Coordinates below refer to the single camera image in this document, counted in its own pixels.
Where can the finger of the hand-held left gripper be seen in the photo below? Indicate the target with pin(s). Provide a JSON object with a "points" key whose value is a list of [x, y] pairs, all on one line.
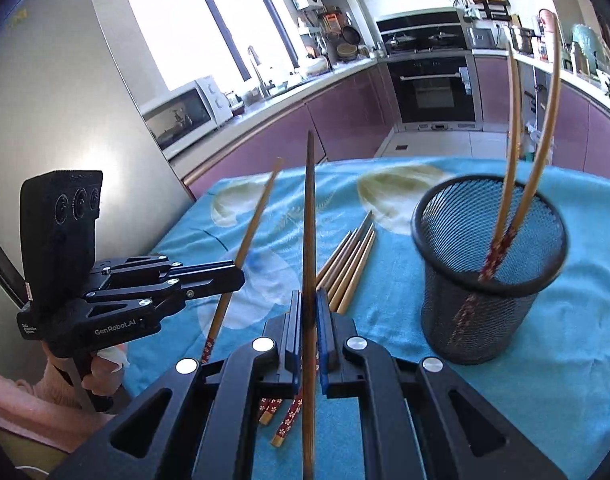
{"points": [[210, 282], [140, 265]]}

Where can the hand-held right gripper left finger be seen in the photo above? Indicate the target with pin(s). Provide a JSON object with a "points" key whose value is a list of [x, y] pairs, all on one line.
{"points": [[285, 355]]}

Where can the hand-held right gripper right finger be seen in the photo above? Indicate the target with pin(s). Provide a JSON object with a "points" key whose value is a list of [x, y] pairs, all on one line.
{"points": [[325, 340]]}

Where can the black mesh utensil holder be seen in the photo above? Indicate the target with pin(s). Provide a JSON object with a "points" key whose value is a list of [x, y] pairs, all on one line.
{"points": [[485, 320]]}

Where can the person's left forearm pink sleeve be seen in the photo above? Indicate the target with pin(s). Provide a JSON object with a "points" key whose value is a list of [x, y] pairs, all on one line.
{"points": [[25, 410]]}

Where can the person's left hand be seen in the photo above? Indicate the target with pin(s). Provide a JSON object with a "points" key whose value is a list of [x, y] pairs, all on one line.
{"points": [[102, 375]]}

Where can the grey refrigerator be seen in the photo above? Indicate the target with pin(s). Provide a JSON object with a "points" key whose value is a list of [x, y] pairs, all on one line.
{"points": [[60, 85]]}

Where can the white microwave oven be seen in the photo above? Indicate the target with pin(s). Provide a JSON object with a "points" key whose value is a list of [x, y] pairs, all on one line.
{"points": [[185, 115]]}

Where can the purple base cabinets with sink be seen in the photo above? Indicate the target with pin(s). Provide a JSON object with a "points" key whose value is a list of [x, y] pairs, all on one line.
{"points": [[285, 135]]}

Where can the kitchen window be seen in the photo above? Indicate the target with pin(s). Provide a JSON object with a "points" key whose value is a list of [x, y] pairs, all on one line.
{"points": [[185, 35]]}

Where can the blue floral tablecloth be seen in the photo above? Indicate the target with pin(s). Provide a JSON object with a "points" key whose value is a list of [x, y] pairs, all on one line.
{"points": [[560, 385]]}

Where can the white pot on counter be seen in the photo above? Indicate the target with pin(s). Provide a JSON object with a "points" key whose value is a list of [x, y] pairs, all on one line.
{"points": [[316, 65]]}

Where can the black integrated stove with oven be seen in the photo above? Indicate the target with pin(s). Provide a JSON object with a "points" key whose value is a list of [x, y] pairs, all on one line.
{"points": [[430, 95]]}

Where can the black frying pan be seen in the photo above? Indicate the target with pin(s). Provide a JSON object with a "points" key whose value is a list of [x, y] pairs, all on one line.
{"points": [[351, 35]]}

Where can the steel pot with glass lid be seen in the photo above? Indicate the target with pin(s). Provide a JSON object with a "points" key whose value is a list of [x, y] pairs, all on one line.
{"points": [[400, 38], [442, 37]]}

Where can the purple base cabinets white counter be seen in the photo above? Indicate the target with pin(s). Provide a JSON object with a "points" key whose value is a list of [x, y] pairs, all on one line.
{"points": [[585, 130]]}

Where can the silver countertop appliance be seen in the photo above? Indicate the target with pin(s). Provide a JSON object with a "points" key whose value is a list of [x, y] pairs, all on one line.
{"points": [[482, 38]]}

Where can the large steel stockpot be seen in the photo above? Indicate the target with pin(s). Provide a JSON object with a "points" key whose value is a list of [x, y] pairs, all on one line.
{"points": [[524, 40]]}

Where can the pink kettle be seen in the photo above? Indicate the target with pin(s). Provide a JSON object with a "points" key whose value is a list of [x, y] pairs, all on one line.
{"points": [[544, 22]]}

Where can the green countertop appliance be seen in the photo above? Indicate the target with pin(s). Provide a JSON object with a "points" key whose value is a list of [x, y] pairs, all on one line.
{"points": [[587, 45]]}

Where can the wall utensil rack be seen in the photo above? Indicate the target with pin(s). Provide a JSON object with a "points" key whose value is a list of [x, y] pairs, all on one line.
{"points": [[332, 22]]}

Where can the black wall storage rack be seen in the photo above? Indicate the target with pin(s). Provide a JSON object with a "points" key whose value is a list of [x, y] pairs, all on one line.
{"points": [[485, 10]]}

